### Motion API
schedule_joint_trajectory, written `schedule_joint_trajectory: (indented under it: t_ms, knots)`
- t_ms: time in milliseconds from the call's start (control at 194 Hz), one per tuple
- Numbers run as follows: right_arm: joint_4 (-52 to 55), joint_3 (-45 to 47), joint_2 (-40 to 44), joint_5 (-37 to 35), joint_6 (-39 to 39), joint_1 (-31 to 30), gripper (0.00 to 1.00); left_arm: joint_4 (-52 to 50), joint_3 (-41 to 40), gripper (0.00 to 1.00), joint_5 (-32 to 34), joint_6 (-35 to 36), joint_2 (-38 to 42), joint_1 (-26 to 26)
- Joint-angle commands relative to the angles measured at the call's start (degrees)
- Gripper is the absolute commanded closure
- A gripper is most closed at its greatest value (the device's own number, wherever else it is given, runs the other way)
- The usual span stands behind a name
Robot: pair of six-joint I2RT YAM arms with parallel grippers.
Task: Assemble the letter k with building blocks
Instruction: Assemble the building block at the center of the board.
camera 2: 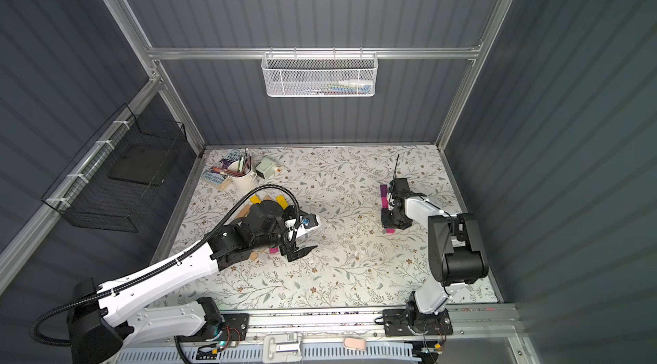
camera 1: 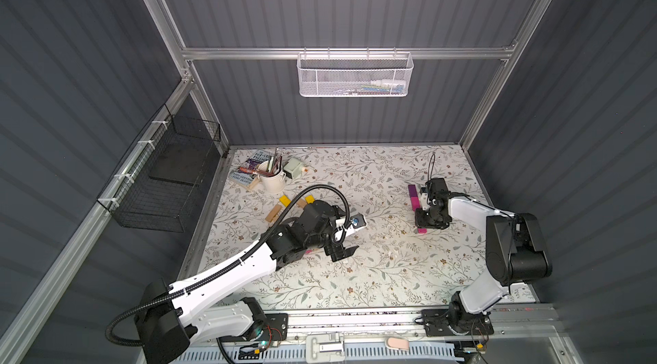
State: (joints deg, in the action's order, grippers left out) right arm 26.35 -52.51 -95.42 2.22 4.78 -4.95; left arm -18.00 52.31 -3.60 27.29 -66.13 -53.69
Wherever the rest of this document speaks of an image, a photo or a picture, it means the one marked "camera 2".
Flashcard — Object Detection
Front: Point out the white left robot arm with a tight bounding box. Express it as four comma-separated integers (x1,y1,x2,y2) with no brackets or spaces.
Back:
64,201,318,363

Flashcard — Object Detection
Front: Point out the white wire mesh basket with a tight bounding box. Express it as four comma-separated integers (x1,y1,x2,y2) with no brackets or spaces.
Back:
261,55,379,98

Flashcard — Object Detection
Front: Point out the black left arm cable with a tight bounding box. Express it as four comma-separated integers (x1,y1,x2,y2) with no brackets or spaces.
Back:
29,183,303,349

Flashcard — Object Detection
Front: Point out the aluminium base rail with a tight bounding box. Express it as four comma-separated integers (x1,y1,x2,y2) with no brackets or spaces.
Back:
110,303,534,363

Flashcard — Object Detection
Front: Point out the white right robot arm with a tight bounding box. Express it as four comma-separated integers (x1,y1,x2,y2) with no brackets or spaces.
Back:
380,178,489,339

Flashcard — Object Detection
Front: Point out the black wire mesh basket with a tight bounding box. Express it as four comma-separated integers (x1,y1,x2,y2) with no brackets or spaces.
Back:
41,108,188,233

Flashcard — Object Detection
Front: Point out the pale green small box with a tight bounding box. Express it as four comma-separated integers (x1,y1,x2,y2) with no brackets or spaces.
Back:
255,157,282,181

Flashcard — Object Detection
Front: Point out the pink eraser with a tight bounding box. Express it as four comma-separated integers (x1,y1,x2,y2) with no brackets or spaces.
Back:
343,337,367,351

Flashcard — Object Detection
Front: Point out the white pen cup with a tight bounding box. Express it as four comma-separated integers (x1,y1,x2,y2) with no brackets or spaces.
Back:
228,162,258,194

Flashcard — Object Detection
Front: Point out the yellow building block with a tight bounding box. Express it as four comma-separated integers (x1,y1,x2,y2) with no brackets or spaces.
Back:
275,196,288,210

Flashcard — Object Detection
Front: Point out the blue book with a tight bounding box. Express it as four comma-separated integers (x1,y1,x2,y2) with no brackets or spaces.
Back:
201,150,241,190

